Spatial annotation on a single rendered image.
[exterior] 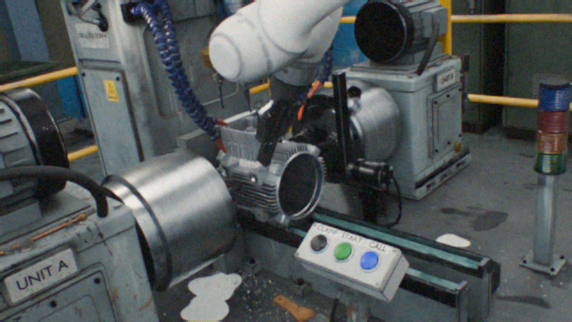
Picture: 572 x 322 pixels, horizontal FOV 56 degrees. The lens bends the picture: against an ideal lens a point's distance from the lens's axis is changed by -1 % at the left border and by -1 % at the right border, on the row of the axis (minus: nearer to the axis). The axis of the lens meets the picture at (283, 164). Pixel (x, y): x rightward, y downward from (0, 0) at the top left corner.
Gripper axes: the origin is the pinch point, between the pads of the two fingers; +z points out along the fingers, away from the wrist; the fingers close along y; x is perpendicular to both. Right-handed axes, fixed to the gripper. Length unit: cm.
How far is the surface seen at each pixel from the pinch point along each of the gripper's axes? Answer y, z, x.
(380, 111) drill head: -37.7, -0.8, 4.2
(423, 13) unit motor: -65, -17, -9
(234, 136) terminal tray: -1.1, 4.6, -10.7
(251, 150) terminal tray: -1.1, 4.3, -4.8
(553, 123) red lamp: -33, -26, 41
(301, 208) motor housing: -7.8, 14.5, 9.4
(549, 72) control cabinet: -314, 73, -11
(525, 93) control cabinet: -313, 96, -16
